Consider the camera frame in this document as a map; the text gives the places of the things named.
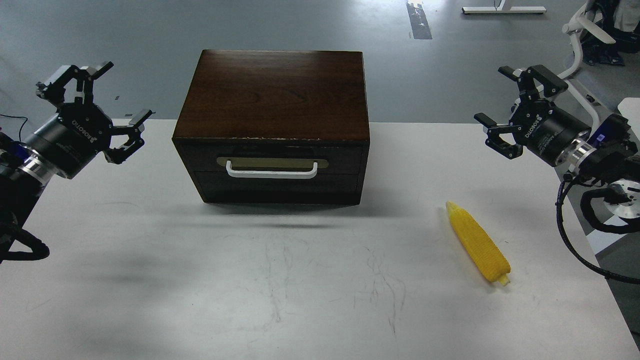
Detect white table leg base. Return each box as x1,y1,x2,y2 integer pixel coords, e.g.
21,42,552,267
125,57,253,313
461,0,547,15

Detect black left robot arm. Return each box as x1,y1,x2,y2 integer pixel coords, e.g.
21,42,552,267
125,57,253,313
0,61,153,262

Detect white office chair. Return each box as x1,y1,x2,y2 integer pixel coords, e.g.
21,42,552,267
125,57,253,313
559,0,639,126

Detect dark wooden drawer cabinet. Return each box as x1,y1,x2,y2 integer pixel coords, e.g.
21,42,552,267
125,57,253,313
172,49,371,206

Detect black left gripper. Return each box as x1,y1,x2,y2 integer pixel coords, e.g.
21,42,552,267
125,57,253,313
30,61,154,179

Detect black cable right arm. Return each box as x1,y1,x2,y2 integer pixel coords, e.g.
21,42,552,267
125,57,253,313
555,172,640,286

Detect yellow corn cob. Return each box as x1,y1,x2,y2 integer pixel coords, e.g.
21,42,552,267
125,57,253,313
445,201,511,286

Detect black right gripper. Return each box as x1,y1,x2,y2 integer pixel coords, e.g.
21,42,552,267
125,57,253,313
473,64,591,167

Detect wooden drawer with white handle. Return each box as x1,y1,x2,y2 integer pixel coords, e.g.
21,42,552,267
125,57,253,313
178,143,369,179

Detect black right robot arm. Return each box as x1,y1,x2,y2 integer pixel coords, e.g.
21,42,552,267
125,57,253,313
474,64,639,235

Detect black floor cable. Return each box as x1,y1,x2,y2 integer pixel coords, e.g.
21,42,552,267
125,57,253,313
0,114,30,142

